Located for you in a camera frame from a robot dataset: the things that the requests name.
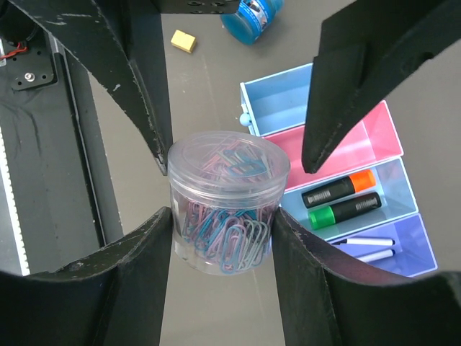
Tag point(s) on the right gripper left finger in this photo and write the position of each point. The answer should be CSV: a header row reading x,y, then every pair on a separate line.
x,y
115,296

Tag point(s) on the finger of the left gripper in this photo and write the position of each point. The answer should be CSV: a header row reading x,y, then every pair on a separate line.
x,y
121,44
366,50

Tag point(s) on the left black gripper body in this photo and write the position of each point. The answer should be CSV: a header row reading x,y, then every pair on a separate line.
x,y
196,6

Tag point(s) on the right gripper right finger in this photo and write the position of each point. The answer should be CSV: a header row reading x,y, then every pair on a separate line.
x,y
327,297

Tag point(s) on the blue capped white marker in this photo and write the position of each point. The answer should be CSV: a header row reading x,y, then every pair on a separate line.
x,y
376,256

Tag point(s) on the black capped white marker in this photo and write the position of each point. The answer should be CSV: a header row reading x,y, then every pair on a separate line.
x,y
367,241

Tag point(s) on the green highlighter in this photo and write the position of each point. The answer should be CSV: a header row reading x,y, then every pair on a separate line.
x,y
344,211

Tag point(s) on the blue jar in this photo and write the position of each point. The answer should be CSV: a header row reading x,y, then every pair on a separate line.
x,y
251,19

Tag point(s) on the pink bin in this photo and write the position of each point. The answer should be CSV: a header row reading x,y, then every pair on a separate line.
x,y
373,140

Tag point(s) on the purple bin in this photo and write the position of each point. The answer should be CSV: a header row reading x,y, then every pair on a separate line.
x,y
413,252

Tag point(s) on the light blue bin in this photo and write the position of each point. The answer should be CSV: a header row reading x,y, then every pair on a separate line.
x,y
390,199
276,102

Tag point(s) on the orange highlighter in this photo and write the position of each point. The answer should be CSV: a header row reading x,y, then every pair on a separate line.
x,y
339,188

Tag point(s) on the grey clear jar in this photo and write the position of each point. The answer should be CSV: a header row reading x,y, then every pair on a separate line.
x,y
225,188

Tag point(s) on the small yellow eraser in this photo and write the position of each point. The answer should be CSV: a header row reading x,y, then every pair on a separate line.
x,y
183,41

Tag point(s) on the slotted cable duct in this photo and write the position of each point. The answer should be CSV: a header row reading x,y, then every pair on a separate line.
x,y
13,252

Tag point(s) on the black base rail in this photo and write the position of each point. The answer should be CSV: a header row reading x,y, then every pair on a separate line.
x,y
57,163

